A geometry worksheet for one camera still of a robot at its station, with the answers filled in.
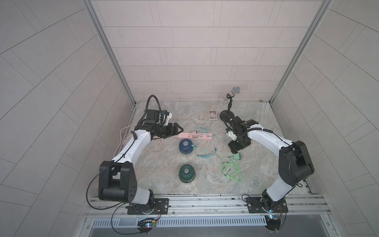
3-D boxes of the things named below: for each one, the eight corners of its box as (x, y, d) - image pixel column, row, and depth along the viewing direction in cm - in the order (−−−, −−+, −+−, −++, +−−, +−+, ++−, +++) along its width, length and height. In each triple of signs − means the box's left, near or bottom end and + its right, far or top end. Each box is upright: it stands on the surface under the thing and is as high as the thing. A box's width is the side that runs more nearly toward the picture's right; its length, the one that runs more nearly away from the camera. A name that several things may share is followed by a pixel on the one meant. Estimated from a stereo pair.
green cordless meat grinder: (179, 185, 79) (178, 179, 71) (180, 170, 84) (179, 164, 76) (195, 185, 79) (195, 179, 71) (195, 170, 84) (195, 164, 76)
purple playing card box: (209, 120, 108) (209, 118, 106) (208, 112, 113) (209, 110, 111) (217, 120, 108) (217, 118, 106) (216, 112, 113) (216, 110, 111)
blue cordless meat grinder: (179, 157, 88) (178, 150, 81) (180, 146, 93) (179, 138, 86) (193, 157, 89) (192, 150, 81) (193, 146, 93) (193, 138, 86)
